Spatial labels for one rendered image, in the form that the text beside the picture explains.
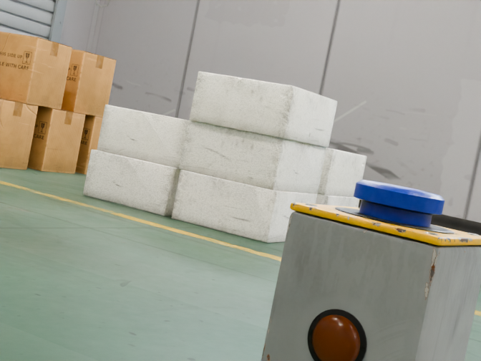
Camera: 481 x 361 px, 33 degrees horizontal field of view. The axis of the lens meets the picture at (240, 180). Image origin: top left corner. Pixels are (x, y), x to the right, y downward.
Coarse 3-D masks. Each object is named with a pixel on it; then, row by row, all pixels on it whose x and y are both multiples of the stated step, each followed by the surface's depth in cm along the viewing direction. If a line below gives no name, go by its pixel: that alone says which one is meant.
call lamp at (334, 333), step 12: (324, 324) 34; (336, 324) 34; (348, 324) 34; (312, 336) 35; (324, 336) 34; (336, 336) 34; (348, 336) 34; (324, 348) 34; (336, 348) 34; (348, 348) 34; (324, 360) 34; (336, 360) 34; (348, 360) 34
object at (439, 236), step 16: (304, 208) 36; (320, 208) 35; (336, 208) 37; (352, 208) 39; (352, 224) 34; (368, 224) 34; (384, 224) 34; (400, 224) 34; (416, 240) 33; (432, 240) 32; (448, 240) 33; (464, 240) 35; (480, 240) 37
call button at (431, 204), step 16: (368, 192) 36; (384, 192) 35; (400, 192) 35; (416, 192) 35; (368, 208) 36; (384, 208) 36; (400, 208) 35; (416, 208) 35; (432, 208) 35; (416, 224) 36
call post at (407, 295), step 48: (288, 240) 36; (336, 240) 35; (384, 240) 34; (288, 288) 36; (336, 288) 35; (384, 288) 33; (432, 288) 33; (288, 336) 36; (384, 336) 33; (432, 336) 34
